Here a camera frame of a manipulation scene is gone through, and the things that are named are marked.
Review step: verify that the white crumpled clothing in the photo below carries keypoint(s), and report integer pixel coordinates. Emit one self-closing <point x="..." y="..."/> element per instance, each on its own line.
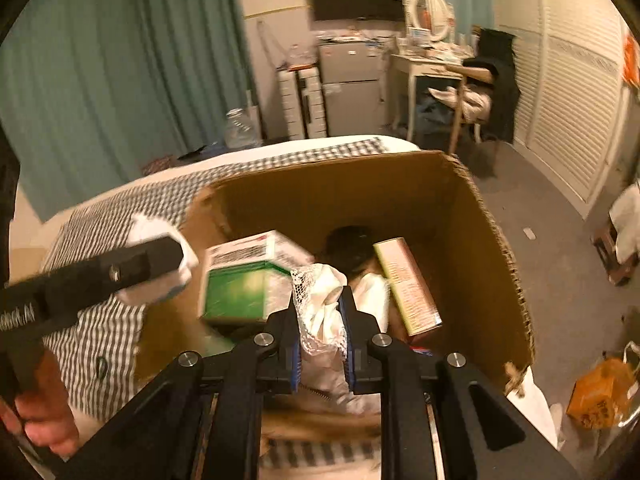
<point x="475" y="105"/>

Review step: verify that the round white mirror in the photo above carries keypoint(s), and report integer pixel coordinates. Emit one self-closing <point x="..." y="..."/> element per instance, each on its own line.
<point x="417" y="15"/>

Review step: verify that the orange hanging bag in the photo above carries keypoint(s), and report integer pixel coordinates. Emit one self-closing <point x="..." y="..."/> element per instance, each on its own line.
<point x="631" y="60"/>

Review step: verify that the orange plastic bag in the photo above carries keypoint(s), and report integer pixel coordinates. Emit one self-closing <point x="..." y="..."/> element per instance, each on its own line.
<point x="597" y="395"/>

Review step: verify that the wide green curtain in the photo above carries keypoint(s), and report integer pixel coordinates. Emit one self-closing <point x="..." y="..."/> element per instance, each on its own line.
<point x="125" y="60"/>

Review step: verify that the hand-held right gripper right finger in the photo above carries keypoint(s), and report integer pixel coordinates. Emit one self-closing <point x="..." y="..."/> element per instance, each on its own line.
<point x="350" y="355"/>

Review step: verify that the cluster of small toiletries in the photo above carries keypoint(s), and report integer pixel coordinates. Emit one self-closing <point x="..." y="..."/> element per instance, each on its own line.
<point x="435" y="47"/>

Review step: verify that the small wooden stool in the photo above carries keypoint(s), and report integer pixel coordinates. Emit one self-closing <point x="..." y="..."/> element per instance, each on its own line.
<point x="612" y="260"/>

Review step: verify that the wooden chair with clothes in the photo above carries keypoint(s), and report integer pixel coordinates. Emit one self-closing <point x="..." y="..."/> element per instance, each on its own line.
<point x="502" y="95"/>

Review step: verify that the white ribbed suitcase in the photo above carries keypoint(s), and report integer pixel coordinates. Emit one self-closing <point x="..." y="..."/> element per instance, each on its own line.
<point x="305" y="105"/>

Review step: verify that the white lace cloth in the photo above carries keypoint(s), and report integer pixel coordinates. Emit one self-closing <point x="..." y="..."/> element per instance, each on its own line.
<point x="320" y="320"/>

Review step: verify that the brown cardboard box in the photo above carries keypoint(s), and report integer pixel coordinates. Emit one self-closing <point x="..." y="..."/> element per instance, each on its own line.
<point x="350" y="190"/>

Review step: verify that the small paper scrap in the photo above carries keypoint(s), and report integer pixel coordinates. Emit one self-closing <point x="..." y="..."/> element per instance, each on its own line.
<point x="529" y="233"/>

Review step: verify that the yellow-green and brown medicine box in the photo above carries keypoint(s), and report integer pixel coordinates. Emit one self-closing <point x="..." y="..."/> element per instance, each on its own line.
<point x="407" y="285"/>

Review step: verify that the large clear water bottle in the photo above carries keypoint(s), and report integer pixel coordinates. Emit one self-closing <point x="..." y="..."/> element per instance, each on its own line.
<point x="241" y="132"/>

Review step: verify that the white louvred wardrobe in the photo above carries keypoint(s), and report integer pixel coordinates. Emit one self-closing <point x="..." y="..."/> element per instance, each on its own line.
<point x="565" y="100"/>

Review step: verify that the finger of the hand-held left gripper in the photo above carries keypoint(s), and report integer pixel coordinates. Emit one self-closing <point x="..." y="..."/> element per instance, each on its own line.
<point x="147" y="262"/>

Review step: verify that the blue cloth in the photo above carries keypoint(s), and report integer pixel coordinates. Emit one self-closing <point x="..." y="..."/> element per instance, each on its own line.
<point x="432" y="110"/>

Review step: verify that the grey mini fridge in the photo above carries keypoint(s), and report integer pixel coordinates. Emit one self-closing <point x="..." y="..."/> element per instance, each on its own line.
<point x="350" y="90"/>

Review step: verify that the white dressing table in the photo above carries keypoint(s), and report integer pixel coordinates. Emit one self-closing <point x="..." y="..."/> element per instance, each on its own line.
<point x="410" y="65"/>

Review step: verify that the green and white medicine box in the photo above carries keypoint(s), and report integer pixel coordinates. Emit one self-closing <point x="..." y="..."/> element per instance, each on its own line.
<point x="235" y="295"/>

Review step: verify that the person's left hand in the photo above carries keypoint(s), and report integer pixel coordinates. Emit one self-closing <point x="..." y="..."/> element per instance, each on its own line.
<point x="50" y="410"/>

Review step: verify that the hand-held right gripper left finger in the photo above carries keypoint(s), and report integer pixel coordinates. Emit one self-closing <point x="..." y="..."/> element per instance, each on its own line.
<point x="295" y="360"/>

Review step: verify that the black round object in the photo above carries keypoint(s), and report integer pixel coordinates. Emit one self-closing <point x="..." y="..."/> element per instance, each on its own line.
<point x="350" y="245"/>

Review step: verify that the grey checkered blanket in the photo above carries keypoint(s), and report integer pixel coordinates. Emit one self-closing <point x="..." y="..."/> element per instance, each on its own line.
<point x="110" y="340"/>

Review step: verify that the brown patterned box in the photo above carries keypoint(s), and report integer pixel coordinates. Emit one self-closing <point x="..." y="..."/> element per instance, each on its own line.
<point x="159" y="165"/>

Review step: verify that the white slipper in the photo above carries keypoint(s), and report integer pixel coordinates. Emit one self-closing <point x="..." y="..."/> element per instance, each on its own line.
<point x="558" y="425"/>

